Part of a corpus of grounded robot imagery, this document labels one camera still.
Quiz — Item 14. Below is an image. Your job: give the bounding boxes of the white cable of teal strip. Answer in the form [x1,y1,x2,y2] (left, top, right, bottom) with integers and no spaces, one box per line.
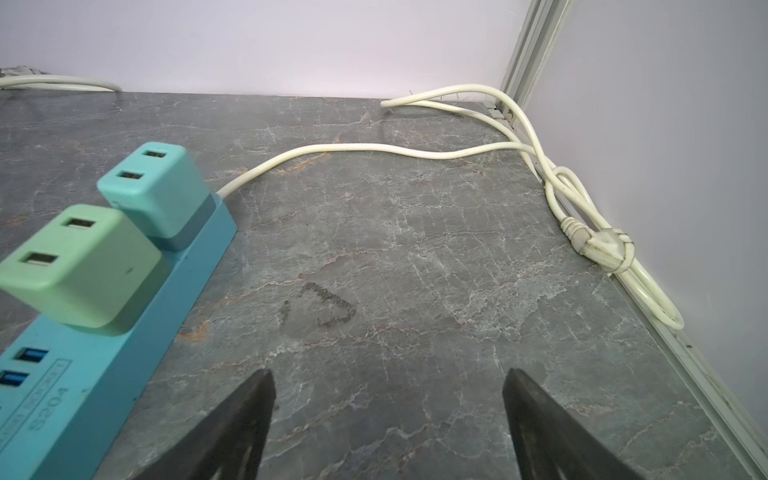
[217,83,686,332]

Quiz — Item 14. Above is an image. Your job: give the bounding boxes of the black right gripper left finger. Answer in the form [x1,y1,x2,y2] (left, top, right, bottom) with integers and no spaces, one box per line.
[136,369,276,479]

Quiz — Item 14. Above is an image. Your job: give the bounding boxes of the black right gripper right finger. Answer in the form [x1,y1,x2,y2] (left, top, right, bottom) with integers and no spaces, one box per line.
[502,368,640,480]

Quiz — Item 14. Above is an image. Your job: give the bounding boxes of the white cable back coil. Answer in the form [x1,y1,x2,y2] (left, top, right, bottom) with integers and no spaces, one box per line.
[0,74,124,94]

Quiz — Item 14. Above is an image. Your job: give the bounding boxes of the teal power strip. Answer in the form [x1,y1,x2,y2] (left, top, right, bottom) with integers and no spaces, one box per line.
[1,197,236,479]

